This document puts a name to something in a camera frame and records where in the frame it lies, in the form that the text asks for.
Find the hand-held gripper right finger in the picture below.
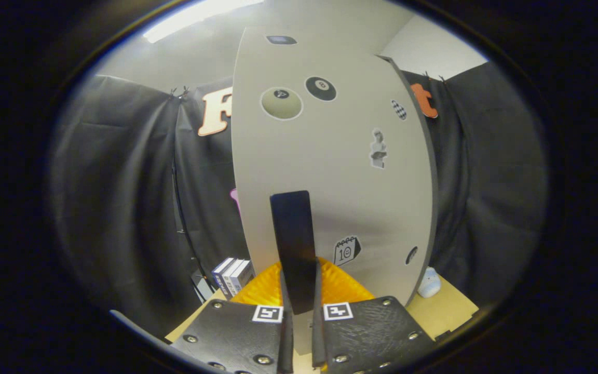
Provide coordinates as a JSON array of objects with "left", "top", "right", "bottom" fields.
[{"left": 310, "top": 257, "right": 437, "bottom": 374}]

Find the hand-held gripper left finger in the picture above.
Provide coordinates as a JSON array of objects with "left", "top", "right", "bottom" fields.
[{"left": 167, "top": 260, "right": 295, "bottom": 374}]

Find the black door handle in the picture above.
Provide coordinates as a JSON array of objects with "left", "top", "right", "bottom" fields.
[{"left": 270, "top": 190, "right": 318, "bottom": 315}]

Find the white cabinet door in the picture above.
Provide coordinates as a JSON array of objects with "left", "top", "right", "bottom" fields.
[{"left": 230, "top": 26, "right": 437, "bottom": 356}]

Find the white spine book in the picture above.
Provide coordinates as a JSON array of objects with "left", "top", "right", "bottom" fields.
[{"left": 221, "top": 259, "right": 245, "bottom": 298}]

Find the dark blue book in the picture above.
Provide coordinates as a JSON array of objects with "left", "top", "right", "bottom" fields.
[{"left": 211, "top": 257, "right": 235, "bottom": 299}]

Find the small pale blue object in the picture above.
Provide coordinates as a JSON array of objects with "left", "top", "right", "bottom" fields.
[{"left": 416, "top": 266, "right": 441, "bottom": 299}]

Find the dark grey cabinet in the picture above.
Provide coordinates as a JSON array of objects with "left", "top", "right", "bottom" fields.
[{"left": 377, "top": 54, "right": 440, "bottom": 307}]

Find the black backdrop cloth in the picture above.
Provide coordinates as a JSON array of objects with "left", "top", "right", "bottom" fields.
[{"left": 50, "top": 62, "right": 549, "bottom": 338}]

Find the ceiling light panel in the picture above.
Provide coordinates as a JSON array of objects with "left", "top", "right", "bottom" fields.
[{"left": 143, "top": 0, "right": 266, "bottom": 44}]

